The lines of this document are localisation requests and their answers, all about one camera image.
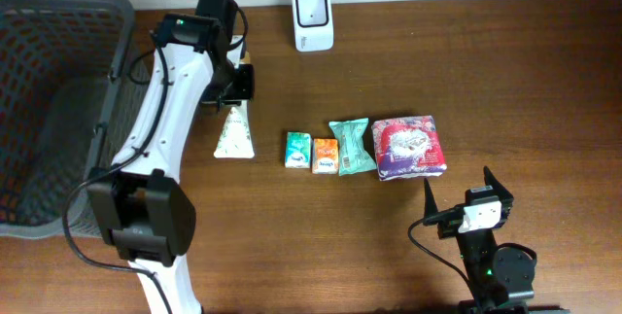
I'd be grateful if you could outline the teal snack pouch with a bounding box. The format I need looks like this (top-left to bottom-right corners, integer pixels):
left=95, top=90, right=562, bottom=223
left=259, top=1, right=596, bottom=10
left=328, top=118, right=376, bottom=176

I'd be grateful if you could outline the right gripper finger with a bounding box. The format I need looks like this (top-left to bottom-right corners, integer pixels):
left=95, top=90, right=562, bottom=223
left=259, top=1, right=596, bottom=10
left=483, top=166, right=513, bottom=200
left=423, top=178, right=462, bottom=227

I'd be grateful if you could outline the grey plastic mesh basket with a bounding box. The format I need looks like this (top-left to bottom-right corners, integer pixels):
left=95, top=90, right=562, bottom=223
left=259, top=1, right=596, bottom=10
left=1, top=0, right=148, bottom=239

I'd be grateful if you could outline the black cable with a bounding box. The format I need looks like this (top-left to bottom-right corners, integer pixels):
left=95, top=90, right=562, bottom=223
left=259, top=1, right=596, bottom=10
left=407, top=216, right=472, bottom=291
left=60, top=46, right=176, bottom=314

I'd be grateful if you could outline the teal tissue pack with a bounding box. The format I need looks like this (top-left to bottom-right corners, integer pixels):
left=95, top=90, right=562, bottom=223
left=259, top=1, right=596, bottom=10
left=285, top=132, right=311, bottom=168

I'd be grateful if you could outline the pink purple pad pack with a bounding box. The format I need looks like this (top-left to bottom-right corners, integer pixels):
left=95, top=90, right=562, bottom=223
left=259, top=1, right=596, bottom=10
left=371, top=116, right=447, bottom=181

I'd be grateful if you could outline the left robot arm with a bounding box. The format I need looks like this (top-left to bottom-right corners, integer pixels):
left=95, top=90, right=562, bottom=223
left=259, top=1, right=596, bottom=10
left=81, top=0, right=255, bottom=313

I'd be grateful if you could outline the left black cable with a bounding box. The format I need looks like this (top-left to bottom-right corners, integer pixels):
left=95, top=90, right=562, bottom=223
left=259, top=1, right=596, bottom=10
left=60, top=46, right=176, bottom=314

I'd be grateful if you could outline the orange tissue pack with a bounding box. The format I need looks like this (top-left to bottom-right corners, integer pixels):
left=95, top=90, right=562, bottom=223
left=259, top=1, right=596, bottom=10
left=312, top=138, right=339, bottom=174

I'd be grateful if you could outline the white tube wooden cap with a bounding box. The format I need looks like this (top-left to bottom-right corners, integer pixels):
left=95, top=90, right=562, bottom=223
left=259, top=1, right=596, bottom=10
left=214, top=100, right=255, bottom=159

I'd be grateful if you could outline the white barcode scanner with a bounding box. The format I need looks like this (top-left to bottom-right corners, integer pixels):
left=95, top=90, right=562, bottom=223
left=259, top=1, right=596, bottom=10
left=292, top=0, right=334, bottom=52

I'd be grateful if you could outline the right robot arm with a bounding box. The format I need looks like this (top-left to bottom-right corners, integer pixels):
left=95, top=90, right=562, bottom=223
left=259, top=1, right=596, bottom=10
left=423, top=167, right=537, bottom=313

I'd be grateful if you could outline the right black cable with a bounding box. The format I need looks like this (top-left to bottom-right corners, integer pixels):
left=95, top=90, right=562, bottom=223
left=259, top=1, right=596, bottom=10
left=407, top=216, right=472, bottom=291

